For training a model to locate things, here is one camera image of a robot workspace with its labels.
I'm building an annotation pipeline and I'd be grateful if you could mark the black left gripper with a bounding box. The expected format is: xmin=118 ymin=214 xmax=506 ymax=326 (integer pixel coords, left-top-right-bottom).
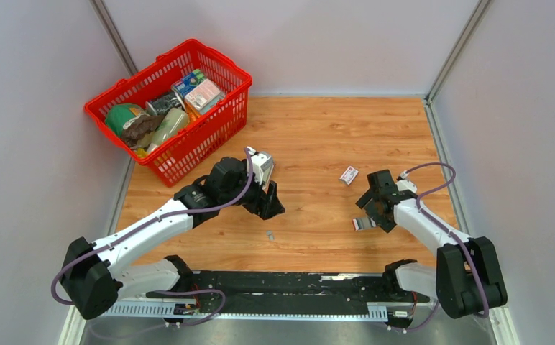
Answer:
xmin=220 ymin=167 xmax=285 ymax=221

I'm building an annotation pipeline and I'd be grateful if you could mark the small red white staple box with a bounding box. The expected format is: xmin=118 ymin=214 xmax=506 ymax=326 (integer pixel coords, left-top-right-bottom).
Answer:
xmin=339 ymin=166 xmax=359 ymax=185

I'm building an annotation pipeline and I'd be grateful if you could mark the grey staple strip box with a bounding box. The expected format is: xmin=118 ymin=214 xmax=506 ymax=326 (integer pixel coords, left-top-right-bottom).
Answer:
xmin=352 ymin=217 xmax=377 ymax=231

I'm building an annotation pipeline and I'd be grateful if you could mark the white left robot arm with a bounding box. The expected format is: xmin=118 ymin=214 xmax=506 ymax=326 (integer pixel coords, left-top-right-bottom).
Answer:
xmin=51 ymin=147 xmax=285 ymax=320

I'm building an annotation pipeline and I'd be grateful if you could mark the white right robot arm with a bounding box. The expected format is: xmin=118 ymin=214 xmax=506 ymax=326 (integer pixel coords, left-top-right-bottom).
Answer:
xmin=354 ymin=170 xmax=508 ymax=319

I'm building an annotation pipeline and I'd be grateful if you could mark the red plastic shopping basket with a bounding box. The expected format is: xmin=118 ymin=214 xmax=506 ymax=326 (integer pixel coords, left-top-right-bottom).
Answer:
xmin=83 ymin=38 xmax=253 ymax=187

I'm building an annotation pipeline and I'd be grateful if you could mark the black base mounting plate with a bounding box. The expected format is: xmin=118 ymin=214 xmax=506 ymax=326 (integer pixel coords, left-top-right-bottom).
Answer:
xmin=145 ymin=270 xmax=431 ymax=316

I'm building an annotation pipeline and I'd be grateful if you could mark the pale green bottle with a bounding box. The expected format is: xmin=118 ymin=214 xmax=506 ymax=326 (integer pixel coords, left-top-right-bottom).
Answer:
xmin=146 ymin=108 xmax=190 ymax=154

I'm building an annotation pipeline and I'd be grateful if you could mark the pink white carton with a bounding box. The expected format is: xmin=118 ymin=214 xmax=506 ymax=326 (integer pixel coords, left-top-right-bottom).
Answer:
xmin=185 ymin=79 xmax=225 ymax=115

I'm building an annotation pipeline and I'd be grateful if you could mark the blue green box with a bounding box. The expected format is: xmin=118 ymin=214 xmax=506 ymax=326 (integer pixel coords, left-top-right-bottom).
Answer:
xmin=170 ymin=69 xmax=206 ymax=98

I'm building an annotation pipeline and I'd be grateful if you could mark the dark patterned can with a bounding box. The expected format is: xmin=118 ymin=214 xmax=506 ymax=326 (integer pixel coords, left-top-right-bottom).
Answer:
xmin=145 ymin=91 xmax=184 ymax=117

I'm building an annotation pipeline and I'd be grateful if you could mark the brown crumpled bag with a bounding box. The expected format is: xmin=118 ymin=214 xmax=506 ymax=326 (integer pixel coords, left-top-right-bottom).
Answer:
xmin=119 ymin=115 xmax=163 ymax=149

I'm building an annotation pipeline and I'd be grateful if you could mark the green round package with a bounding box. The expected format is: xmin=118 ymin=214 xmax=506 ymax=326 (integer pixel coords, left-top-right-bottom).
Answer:
xmin=104 ymin=103 xmax=150 ymax=137

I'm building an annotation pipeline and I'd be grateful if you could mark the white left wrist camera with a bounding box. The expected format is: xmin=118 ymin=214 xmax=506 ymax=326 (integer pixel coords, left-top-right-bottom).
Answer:
xmin=246 ymin=147 xmax=275 ymax=191

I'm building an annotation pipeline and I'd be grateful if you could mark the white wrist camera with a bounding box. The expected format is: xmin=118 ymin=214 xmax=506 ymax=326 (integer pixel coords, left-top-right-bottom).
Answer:
xmin=395 ymin=170 xmax=418 ymax=195
xmin=246 ymin=147 xmax=275 ymax=191

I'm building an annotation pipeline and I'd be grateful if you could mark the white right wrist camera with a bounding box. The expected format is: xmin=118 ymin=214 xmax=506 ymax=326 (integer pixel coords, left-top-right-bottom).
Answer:
xmin=395 ymin=170 xmax=418 ymax=195

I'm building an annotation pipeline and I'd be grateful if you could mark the slotted grey cable duct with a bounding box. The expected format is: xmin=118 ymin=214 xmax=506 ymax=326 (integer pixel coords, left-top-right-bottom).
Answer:
xmin=88 ymin=300 xmax=389 ymax=322

